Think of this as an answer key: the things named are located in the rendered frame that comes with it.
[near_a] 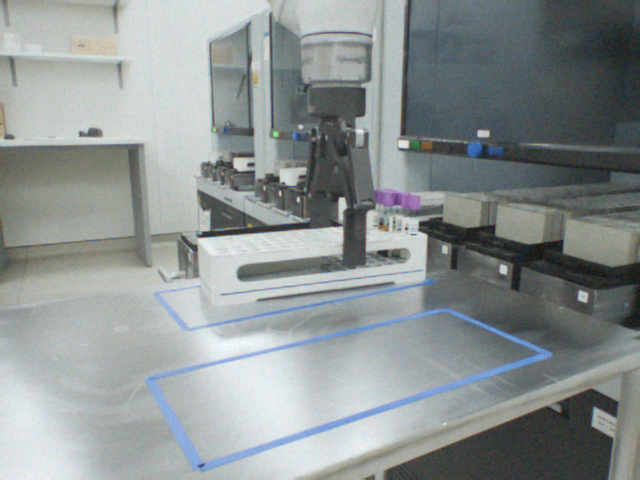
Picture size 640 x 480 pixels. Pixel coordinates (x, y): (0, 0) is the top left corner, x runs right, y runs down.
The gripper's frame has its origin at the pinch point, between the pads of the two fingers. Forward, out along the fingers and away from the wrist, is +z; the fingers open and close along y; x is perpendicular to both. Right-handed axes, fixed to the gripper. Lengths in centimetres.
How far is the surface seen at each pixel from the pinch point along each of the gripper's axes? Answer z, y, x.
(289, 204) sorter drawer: 10, -96, 26
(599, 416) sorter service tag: 24.4, 17.1, 32.6
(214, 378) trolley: 5.5, 22.5, -21.4
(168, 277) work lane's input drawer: 11.9, -32.4, -19.1
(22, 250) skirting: 79, -382, -88
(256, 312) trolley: 5.4, 8.3, -13.7
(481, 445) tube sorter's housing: 42, -5, 31
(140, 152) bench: 5, -321, -3
